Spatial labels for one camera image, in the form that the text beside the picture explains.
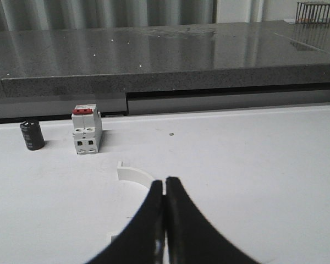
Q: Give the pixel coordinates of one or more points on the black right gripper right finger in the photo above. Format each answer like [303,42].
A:
[191,237]

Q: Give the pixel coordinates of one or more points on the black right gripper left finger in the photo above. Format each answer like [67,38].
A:
[142,240]

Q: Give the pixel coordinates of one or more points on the white half-ring clamp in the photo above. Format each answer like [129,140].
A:
[131,187]

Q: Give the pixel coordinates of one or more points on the black cylindrical capacitor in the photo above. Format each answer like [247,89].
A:
[32,135]

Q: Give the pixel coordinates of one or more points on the grey stone countertop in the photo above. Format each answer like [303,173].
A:
[46,73]

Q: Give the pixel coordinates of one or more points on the white circuit breaker red switch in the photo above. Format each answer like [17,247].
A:
[87,130]

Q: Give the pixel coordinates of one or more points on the metal wire rack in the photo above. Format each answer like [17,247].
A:
[309,12]

